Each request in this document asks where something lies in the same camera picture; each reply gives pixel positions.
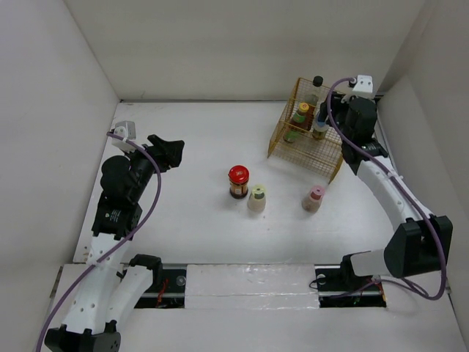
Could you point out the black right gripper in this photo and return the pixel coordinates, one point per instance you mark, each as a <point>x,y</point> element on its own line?
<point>338,101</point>

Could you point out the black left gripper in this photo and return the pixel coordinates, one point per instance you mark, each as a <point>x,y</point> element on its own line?
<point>171,158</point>

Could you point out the silver-cap white shaker bottle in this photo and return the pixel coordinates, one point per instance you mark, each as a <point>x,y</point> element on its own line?
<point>319,128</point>

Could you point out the black-cap clear glass bottle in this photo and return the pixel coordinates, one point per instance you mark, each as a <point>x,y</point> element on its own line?
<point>313,95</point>

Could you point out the yellow-cap sauce bottle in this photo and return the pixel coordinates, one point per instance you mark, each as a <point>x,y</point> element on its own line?
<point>296,123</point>

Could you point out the red-lid dark sauce jar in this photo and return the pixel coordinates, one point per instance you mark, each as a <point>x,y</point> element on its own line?
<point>238,181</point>

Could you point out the pink-cap spice shaker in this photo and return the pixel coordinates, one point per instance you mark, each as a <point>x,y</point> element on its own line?
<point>312,201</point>

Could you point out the green-cap spice shaker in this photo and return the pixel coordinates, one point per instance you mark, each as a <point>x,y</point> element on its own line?
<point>257,198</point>

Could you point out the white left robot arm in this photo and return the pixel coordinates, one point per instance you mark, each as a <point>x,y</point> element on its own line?
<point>92,310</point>

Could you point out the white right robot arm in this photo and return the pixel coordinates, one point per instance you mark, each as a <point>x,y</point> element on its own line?
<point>421,240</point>

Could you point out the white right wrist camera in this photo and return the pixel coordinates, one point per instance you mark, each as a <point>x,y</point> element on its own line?
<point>362,86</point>

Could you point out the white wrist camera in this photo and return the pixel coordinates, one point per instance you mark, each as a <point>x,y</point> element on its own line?
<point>125,129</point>
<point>362,86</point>

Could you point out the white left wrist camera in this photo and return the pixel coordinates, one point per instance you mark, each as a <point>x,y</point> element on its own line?
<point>125,129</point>

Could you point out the yellow wire mesh basket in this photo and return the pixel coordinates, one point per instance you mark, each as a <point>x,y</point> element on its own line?
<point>322,157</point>

